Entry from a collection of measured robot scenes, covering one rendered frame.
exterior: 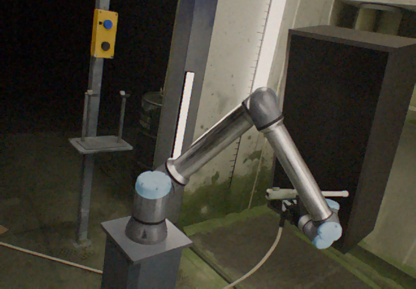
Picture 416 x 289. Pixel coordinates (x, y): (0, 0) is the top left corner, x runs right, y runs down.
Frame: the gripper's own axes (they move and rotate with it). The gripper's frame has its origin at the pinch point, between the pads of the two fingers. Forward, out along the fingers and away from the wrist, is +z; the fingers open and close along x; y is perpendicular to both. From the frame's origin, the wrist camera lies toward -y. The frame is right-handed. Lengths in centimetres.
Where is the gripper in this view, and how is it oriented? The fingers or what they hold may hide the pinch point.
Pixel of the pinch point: (286, 198)
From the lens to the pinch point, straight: 199.2
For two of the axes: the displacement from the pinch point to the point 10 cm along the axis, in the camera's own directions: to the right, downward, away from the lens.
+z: -2.8, -3.3, 9.0
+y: -1.1, 9.4, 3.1
